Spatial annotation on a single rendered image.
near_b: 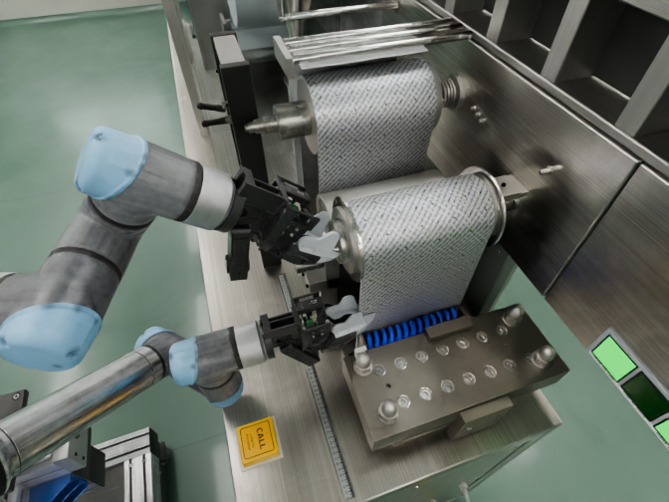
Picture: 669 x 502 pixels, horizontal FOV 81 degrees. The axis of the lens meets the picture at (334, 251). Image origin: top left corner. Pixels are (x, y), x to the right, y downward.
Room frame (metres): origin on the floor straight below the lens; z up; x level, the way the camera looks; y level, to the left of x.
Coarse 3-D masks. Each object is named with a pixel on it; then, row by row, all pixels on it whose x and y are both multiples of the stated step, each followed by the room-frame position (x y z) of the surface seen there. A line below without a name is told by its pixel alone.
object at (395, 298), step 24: (432, 264) 0.43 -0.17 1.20; (456, 264) 0.45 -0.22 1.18; (360, 288) 0.39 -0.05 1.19; (384, 288) 0.40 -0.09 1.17; (408, 288) 0.42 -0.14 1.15; (432, 288) 0.44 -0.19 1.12; (456, 288) 0.45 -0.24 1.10; (360, 312) 0.39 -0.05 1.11; (384, 312) 0.41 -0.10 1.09; (408, 312) 0.42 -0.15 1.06; (432, 312) 0.44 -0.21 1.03
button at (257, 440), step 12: (264, 420) 0.26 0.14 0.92; (240, 432) 0.23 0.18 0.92; (252, 432) 0.23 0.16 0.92; (264, 432) 0.23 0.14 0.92; (240, 444) 0.21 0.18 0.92; (252, 444) 0.21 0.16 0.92; (264, 444) 0.21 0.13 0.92; (276, 444) 0.21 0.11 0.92; (252, 456) 0.19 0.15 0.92; (264, 456) 0.19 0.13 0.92
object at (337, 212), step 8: (336, 208) 0.47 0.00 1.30; (496, 208) 0.48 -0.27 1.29; (336, 216) 0.47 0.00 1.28; (344, 216) 0.44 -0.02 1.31; (496, 216) 0.48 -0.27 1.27; (344, 224) 0.43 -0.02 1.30; (352, 232) 0.42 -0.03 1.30; (352, 240) 0.41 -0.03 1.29; (352, 248) 0.40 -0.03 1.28; (352, 256) 0.40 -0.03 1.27; (344, 264) 0.43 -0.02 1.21; (352, 264) 0.39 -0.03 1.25; (352, 272) 0.39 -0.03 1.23
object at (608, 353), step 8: (608, 344) 0.28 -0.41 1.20; (600, 352) 0.28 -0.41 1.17; (608, 352) 0.27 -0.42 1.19; (616, 352) 0.27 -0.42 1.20; (600, 360) 0.27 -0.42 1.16; (608, 360) 0.27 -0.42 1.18; (616, 360) 0.26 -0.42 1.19; (624, 360) 0.25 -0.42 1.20; (608, 368) 0.26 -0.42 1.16; (616, 368) 0.25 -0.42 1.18; (624, 368) 0.25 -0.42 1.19; (632, 368) 0.24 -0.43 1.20; (616, 376) 0.24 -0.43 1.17
